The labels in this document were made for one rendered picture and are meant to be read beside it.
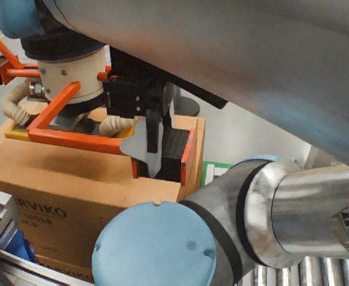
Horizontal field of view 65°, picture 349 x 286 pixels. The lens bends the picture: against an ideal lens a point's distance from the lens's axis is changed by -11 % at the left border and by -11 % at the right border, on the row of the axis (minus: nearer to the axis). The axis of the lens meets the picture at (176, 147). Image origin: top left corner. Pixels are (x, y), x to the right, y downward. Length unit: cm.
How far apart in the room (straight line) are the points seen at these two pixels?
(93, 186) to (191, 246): 54
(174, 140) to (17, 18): 34
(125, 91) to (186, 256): 23
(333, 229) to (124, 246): 18
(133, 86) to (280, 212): 23
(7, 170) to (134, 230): 68
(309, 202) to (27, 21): 24
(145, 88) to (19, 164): 62
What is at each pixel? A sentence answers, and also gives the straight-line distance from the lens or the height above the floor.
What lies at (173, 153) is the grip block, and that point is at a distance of 45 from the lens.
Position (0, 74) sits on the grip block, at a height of 119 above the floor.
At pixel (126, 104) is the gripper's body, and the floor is 129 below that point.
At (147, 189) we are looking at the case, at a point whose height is 94.
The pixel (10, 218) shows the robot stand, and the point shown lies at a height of 95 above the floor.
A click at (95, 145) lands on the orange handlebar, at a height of 119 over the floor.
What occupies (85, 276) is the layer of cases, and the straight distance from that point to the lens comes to 119.
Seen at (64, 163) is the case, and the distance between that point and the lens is 88.
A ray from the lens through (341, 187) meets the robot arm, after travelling 25.
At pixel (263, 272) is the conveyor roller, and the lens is 111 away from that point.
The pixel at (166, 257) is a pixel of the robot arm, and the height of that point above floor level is 127.
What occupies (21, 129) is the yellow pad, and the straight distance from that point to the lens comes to 82.
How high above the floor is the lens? 150
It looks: 39 degrees down
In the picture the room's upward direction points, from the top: straight up
